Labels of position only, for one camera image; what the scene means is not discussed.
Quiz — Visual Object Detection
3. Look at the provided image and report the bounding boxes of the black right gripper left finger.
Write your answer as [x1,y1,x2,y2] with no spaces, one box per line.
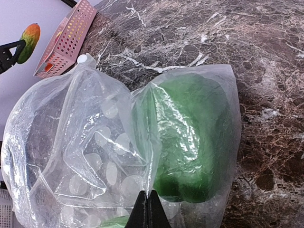
[125,190,148,228]

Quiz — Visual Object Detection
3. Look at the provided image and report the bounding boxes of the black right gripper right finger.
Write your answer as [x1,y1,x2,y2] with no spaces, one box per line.
[147,190,171,228]

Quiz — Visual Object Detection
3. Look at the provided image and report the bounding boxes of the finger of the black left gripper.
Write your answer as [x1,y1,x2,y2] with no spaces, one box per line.
[0,40,26,56]
[0,56,19,74]

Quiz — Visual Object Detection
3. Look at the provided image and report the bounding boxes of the clear zip top bag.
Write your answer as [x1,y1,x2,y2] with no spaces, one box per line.
[1,55,241,228]

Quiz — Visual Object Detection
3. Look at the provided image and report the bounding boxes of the green fake bell pepper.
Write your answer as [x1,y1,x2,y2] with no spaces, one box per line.
[133,74,234,203]

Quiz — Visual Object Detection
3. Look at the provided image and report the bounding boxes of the green fake watermelon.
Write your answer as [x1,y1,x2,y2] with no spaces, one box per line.
[99,216,129,228]

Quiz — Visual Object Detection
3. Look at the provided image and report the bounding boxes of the orange fake fruit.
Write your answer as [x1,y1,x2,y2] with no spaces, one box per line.
[44,62,54,73]

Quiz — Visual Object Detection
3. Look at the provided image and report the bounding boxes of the pink perforated plastic basket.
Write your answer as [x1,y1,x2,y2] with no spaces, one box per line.
[34,0,96,78]

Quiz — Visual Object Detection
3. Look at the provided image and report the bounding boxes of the black frame post left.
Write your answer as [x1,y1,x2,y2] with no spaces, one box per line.
[61,0,77,8]

